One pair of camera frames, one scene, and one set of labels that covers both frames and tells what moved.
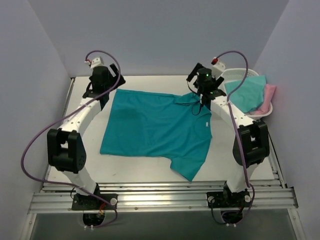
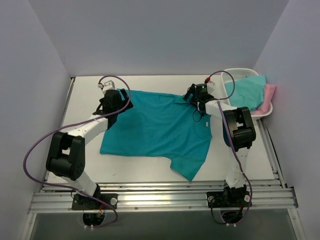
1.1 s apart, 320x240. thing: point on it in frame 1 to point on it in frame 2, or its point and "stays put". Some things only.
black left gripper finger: [114, 69] to [124, 94]
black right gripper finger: [194, 72] to [189, 92]
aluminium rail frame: [55, 197] stays put
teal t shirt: [145, 124] stays put
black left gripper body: [114, 75] to [122, 99]
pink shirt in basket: [264, 108] stays put
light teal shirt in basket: [249, 96] stays put
